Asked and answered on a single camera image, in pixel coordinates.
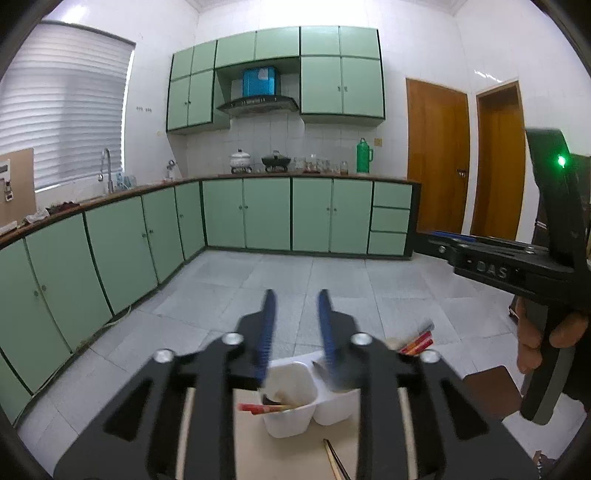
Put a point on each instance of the green kitchen cabinets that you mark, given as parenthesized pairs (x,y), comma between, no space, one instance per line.
(65,277)
(325,73)

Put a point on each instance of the brown wooden door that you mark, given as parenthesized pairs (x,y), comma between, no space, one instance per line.
(439,153)
(501,163)

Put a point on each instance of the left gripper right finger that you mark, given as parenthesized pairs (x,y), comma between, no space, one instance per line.
(417,417)

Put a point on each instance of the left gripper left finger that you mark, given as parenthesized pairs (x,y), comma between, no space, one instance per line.
(175,414)

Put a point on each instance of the white double utensil holder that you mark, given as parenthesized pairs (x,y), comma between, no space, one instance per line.
(297,382)

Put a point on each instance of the wooden chopstick red end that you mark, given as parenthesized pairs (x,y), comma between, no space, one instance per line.
(420,343)

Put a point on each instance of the wooden chopstick red patterned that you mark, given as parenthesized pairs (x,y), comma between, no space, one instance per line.
(261,409)

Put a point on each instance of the black wok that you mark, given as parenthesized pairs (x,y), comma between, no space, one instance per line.
(276,162)

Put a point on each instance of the blue box on hood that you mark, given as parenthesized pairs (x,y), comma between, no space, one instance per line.
(260,81)

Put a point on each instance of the cardboard board with device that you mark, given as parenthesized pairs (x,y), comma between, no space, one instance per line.
(17,186)

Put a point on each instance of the green thermos jug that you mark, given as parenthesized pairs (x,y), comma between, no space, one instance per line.
(364,156)

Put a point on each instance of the green lower kitchen cabinets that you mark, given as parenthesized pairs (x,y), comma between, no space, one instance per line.
(65,277)

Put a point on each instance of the white window blinds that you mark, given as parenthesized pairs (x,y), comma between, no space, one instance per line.
(64,96)

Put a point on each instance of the black range hood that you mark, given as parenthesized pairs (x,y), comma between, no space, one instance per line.
(259,104)

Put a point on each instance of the chrome sink faucet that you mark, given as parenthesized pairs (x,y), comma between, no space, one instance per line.
(105,171)

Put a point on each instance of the white cooking pot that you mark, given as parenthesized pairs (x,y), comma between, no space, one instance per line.
(240,162)

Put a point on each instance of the brown wooden chair seat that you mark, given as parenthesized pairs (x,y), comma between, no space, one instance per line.
(495,391)

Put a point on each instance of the green upper kitchen cabinets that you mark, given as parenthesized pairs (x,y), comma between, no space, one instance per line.
(325,73)

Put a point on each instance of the glass jars on counter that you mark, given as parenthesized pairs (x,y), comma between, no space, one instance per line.
(317,165)

